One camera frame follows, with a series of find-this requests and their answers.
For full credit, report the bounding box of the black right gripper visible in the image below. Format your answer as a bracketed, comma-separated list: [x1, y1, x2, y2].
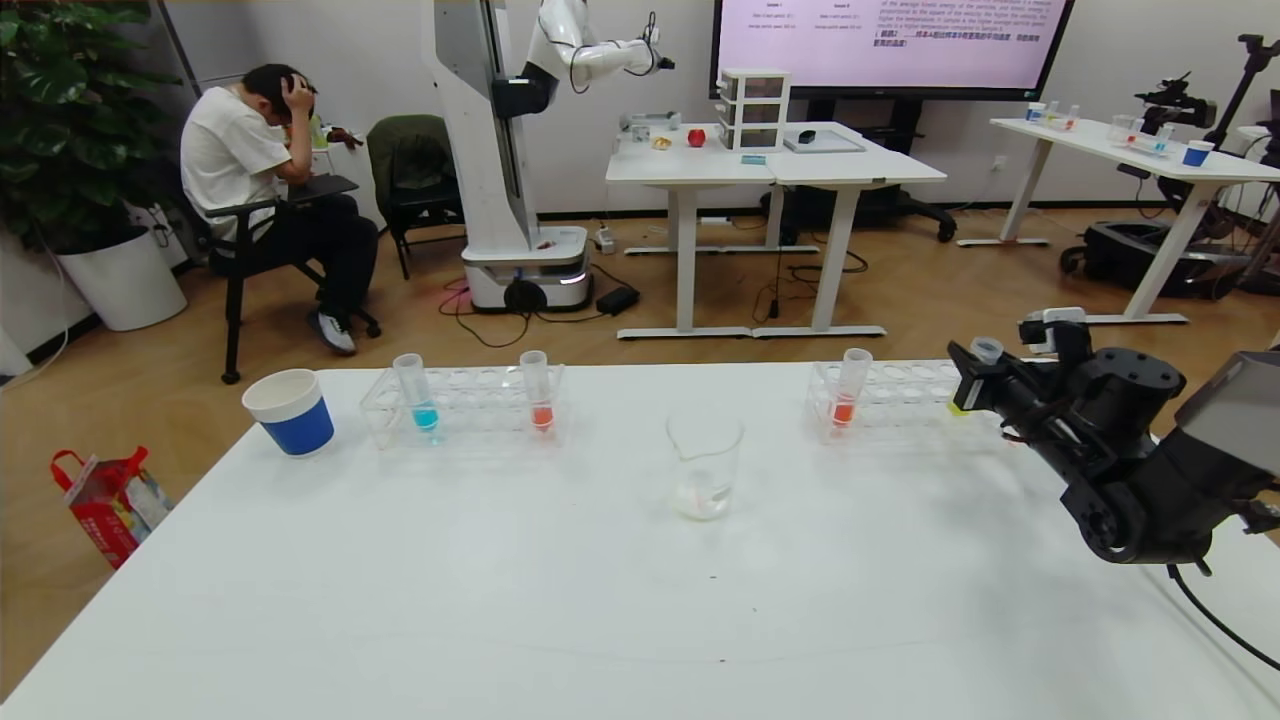
[946, 340, 1055, 423]

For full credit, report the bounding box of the large wall display screen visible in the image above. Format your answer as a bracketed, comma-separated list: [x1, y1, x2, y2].
[709, 0, 1076, 102]

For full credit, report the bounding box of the white standing desk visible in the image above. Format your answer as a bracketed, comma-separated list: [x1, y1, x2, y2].
[605, 125, 776, 341]
[752, 122, 947, 341]

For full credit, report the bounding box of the white plant pot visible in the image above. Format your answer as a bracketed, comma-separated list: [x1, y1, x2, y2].
[55, 225, 189, 332]

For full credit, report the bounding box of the yellow pigment test tube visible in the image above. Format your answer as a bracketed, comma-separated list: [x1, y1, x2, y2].
[948, 336, 1005, 415]

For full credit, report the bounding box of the dark laptop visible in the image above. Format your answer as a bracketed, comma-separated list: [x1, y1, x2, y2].
[285, 175, 359, 204]

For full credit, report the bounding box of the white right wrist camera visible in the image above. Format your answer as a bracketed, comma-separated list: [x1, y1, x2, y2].
[1018, 307, 1093, 366]

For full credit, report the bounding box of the red black floor cable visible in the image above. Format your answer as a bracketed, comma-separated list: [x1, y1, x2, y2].
[438, 275, 601, 349]

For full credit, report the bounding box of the large green plant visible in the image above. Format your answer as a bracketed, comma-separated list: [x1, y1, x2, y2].
[0, 0, 186, 253]

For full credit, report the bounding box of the clear test tube rack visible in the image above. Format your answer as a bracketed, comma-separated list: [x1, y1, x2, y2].
[359, 363, 569, 450]
[804, 359, 963, 444]

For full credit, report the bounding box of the seated person white shirt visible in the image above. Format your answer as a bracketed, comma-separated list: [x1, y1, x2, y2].
[180, 64, 383, 356]

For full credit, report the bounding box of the black display stand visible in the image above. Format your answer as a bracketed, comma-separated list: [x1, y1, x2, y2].
[760, 97, 956, 244]

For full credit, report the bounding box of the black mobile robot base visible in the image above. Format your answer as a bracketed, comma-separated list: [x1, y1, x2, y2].
[1060, 220, 1251, 301]

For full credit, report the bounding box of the long white table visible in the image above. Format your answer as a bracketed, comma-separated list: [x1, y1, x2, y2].
[955, 117, 1280, 328]

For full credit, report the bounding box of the white drawer unit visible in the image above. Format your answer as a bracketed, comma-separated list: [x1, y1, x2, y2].
[717, 68, 791, 153]

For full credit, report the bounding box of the red liquid test tube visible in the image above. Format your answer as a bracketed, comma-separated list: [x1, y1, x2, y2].
[519, 350, 555, 433]
[829, 348, 874, 431]

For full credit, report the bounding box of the blue liquid test tube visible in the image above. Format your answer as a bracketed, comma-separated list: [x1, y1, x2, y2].
[391, 353, 442, 433]

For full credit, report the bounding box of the black armrest chair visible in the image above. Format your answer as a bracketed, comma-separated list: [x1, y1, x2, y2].
[175, 175, 383, 386]

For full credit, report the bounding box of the grey flat pad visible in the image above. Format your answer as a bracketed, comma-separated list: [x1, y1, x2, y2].
[783, 130, 866, 155]

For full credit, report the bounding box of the blue white paper cup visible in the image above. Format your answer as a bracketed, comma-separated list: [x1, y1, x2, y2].
[241, 368, 336, 459]

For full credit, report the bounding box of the black desk cable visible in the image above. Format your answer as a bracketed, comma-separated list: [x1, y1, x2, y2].
[750, 212, 871, 323]

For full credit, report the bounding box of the dark green jacket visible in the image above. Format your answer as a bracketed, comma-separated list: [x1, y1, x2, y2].
[365, 114, 456, 201]

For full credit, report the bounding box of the red gift bag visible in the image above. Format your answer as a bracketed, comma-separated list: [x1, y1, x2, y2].
[50, 446, 173, 571]

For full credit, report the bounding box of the white robot tower base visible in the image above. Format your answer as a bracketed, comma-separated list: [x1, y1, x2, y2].
[424, 0, 596, 314]

